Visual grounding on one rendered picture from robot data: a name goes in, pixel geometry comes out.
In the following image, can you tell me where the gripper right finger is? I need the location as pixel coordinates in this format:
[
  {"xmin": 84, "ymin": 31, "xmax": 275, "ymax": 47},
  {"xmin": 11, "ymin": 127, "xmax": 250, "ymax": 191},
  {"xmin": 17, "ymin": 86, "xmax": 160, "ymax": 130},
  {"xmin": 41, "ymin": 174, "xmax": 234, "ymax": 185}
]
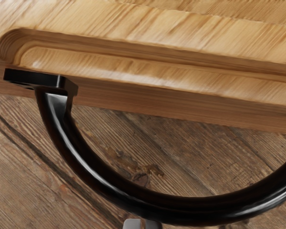
[{"xmin": 145, "ymin": 220, "xmax": 163, "ymax": 229}]

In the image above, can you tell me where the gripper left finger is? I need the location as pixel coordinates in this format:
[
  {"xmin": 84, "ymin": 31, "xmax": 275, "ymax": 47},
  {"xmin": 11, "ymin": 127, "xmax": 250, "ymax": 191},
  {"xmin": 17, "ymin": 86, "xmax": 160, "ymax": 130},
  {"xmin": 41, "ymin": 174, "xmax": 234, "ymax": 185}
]
[{"xmin": 122, "ymin": 219, "xmax": 143, "ymax": 229}]

